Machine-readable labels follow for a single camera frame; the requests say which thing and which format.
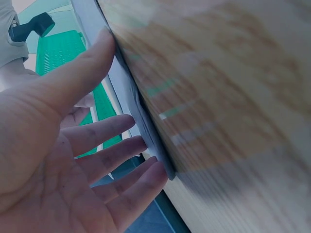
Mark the person's right hand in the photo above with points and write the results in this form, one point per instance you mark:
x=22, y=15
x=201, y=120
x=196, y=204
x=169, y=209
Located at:
x=12, y=75

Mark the person's left hand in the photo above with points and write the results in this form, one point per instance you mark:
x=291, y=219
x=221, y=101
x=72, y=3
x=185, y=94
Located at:
x=29, y=136

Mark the person's left thumb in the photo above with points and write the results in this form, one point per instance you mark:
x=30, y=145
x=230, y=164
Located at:
x=85, y=65

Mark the person's right fingers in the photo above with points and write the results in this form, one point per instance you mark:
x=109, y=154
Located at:
x=79, y=114

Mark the thin white strip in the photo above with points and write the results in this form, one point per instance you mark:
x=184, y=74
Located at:
x=94, y=116

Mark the green plastic basket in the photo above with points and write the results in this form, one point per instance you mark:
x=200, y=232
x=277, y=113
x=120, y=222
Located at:
x=58, y=51

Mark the flat grey mat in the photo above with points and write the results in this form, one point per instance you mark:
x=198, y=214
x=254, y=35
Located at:
x=145, y=123

